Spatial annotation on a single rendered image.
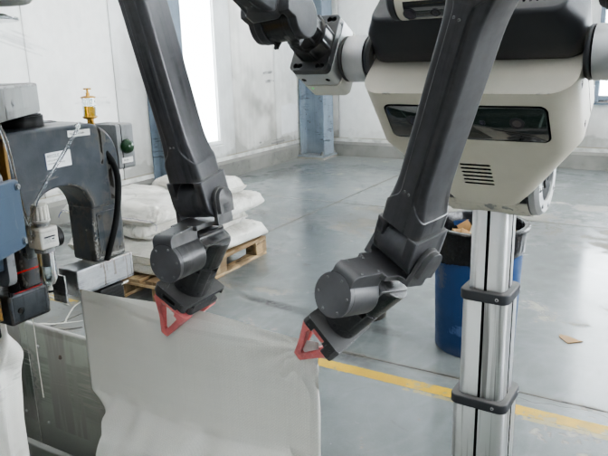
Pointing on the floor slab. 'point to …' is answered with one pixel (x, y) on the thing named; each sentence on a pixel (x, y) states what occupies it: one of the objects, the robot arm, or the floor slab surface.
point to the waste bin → (457, 252)
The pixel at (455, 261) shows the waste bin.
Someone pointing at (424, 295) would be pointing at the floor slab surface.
